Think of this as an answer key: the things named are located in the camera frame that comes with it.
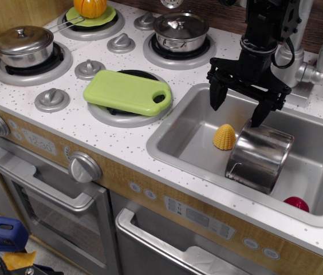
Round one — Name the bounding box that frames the toy oven clock display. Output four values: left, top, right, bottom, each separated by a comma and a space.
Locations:
21, 128, 57, 156

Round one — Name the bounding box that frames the yellow toy corn piece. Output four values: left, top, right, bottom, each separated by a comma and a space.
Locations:
212, 124, 236, 150

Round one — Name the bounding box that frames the blue clamp tool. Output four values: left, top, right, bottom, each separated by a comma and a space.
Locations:
0, 217, 29, 252

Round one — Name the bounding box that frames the green plastic cutting board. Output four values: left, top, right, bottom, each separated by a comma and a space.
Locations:
83, 70, 172, 116

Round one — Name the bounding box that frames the rear left burner ring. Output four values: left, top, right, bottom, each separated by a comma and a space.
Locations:
57, 7, 125, 41

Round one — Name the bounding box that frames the silver stove knob rear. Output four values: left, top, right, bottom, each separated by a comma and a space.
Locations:
133, 11, 156, 31

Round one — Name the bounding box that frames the steel pot with lid left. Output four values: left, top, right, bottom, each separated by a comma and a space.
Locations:
0, 25, 54, 68

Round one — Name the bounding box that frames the metal wire handle utensil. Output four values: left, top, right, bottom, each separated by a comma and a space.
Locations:
49, 16, 85, 33

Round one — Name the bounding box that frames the silver stove knob front-left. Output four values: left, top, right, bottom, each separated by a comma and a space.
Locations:
34, 88, 70, 113

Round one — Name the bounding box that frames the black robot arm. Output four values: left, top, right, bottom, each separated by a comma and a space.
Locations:
207, 1, 302, 128

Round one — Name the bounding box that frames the steel pot with lid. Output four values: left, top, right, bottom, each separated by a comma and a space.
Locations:
0, 25, 54, 68
153, 11, 210, 53

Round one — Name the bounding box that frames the silver toy faucet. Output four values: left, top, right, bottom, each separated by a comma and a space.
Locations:
270, 0, 323, 108

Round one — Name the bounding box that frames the rear right burner ring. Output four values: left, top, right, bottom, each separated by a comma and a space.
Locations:
142, 32, 217, 71

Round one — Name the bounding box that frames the front burner ring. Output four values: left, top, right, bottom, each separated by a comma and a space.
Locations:
86, 69, 174, 128

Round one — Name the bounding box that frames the red toy fruit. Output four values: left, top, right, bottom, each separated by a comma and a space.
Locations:
284, 197, 310, 213

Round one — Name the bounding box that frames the steel pot with lid rear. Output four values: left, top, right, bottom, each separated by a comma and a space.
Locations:
153, 11, 210, 53

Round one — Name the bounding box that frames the silver oven dial right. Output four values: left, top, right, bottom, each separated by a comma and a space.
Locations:
68, 151, 102, 184

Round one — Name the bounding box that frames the orange toy pumpkin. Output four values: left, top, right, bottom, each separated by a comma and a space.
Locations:
73, 0, 107, 19

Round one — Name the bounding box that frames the burner ring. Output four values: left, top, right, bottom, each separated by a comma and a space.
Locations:
86, 69, 174, 128
142, 32, 217, 71
57, 7, 125, 41
0, 41, 73, 87

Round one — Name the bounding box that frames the silver sink basin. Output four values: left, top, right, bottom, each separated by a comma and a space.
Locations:
147, 84, 323, 227

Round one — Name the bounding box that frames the silver stove knob upper-middle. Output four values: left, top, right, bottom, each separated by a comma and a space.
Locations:
107, 33, 136, 54

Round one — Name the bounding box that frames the green plate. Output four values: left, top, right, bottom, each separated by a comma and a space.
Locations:
65, 5, 117, 28

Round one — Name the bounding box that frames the silver stove knob middle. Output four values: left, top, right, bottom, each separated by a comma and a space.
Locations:
74, 59, 105, 81

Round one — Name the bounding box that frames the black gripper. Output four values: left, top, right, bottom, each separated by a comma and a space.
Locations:
207, 38, 291, 128

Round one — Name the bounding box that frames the toy dishwasher door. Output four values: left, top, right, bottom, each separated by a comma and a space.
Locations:
109, 190, 323, 275

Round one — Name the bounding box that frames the toy oven door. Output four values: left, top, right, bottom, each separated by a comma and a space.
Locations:
0, 137, 120, 274

